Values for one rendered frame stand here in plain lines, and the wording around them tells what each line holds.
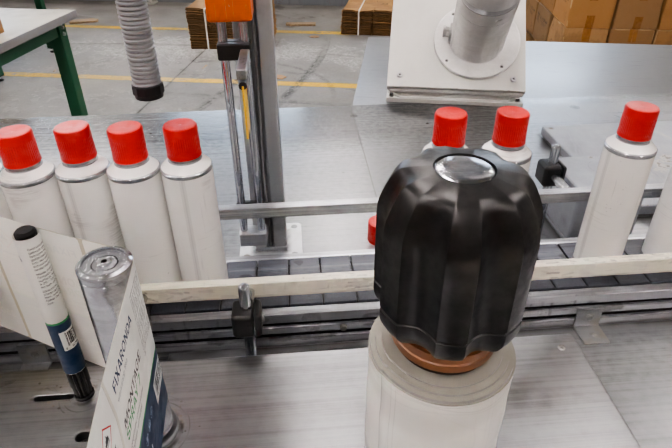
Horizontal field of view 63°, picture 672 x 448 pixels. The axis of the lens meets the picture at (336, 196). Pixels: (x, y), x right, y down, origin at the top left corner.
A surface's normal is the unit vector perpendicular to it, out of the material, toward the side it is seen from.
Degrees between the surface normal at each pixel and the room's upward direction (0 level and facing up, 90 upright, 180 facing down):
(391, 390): 93
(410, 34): 42
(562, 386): 0
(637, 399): 0
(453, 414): 93
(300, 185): 0
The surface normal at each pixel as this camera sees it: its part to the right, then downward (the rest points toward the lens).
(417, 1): -0.09, -0.29
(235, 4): 0.08, 0.52
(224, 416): 0.00, -0.85
